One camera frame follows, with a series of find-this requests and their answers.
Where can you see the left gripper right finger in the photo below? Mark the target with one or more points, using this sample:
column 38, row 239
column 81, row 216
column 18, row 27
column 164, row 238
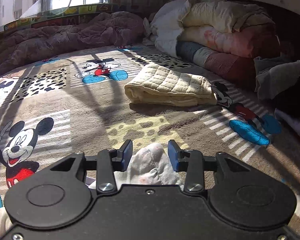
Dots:
column 191, row 162

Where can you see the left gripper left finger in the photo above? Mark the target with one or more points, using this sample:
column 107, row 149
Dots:
column 109, row 161

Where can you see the white floral padded garment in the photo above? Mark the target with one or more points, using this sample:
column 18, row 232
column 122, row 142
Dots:
column 149, row 166

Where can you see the grey and dark clothes pile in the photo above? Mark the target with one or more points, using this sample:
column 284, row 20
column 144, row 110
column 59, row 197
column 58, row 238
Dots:
column 278, row 81

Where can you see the cream quilted folded blanket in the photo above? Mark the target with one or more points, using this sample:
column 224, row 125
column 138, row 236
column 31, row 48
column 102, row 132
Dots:
column 159, row 85

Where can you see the purple crumpled comforter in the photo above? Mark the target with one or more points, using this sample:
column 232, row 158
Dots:
column 34, row 44

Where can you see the stacked rolled quilts pile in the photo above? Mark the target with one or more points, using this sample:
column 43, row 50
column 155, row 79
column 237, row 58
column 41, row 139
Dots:
column 221, row 36

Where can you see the colourful alphabet foam mat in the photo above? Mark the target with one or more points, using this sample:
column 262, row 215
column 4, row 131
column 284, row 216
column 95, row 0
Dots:
column 60, row 13

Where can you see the dark wooden headboard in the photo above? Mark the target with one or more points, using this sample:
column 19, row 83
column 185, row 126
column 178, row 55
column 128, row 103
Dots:
column 287, row 27

